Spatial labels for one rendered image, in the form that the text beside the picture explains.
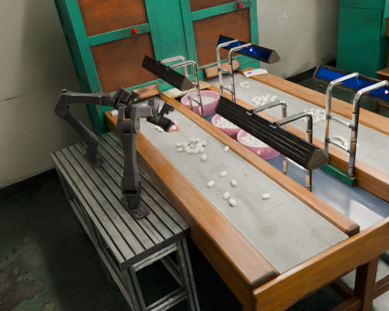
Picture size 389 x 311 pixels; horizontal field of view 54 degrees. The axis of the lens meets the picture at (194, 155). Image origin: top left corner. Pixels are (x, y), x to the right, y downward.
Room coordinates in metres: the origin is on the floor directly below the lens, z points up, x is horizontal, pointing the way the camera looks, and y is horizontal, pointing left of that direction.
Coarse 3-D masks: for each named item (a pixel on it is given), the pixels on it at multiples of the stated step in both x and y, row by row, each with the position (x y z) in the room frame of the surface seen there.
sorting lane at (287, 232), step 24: (144, 120) 2.30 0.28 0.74; (168, 144) 1.91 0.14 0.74; (216, 144) 1.82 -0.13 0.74; (192, 168) 1.62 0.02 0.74; (216, 168) 1.58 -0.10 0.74; (240, 168) 1.55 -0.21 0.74; (216, 192) 1.39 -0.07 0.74; (240, 192) 1.36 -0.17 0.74; (264, 192) 1.33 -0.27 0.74; (240, 216) 1.20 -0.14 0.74; (264, 216) 1.18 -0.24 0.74; (288, 216) 1.16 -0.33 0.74; (312, 216) 1.13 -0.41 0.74; (264, 240) 1.05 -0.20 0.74; (288, 240) 1.03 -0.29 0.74; (312, 240) 1.01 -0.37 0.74; (336, 240) 0.99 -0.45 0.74; (288, 264) 0.92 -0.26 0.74
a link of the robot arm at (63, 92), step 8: (64, 96) 1.96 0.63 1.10; (72, 96) 1.98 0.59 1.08; (80, 96) 1.99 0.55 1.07; (88, 96) 2.00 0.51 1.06; (96, 96) 2.00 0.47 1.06; (104, 96) 2.01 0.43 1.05; (56, 104) 1.95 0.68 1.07; (64, 104) 1.96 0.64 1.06; (96, 104) 2.00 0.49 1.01; (104, 104) 2.00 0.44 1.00; (56, 112) 1.95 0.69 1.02; (64, 112) 1.95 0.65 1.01
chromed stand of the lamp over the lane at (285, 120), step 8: (264, 104) 1.40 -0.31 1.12; (272, 104) 1.40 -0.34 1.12; (280, 104) 1.41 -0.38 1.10; (256, 112) 1.36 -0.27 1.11; (304, 112) 1.27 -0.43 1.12; (280, 120) 1.23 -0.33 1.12; (288, 120) 1.24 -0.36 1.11; (312, 120) 1.28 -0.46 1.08; (272, 128) 1.22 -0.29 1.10; (288, 160) 1.40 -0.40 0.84; (304, 168) 1.31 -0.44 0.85
